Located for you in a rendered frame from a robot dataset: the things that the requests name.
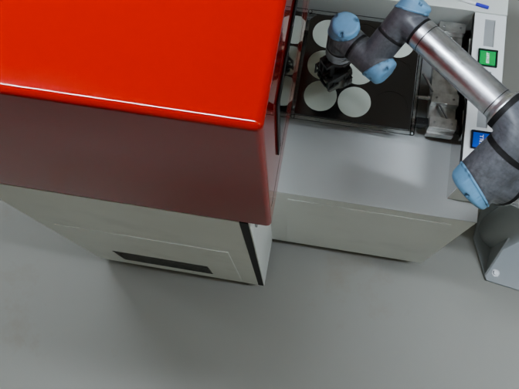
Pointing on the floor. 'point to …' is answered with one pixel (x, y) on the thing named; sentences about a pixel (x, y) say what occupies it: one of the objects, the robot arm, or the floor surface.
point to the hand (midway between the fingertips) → (339, 82)
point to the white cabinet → (361, 228)
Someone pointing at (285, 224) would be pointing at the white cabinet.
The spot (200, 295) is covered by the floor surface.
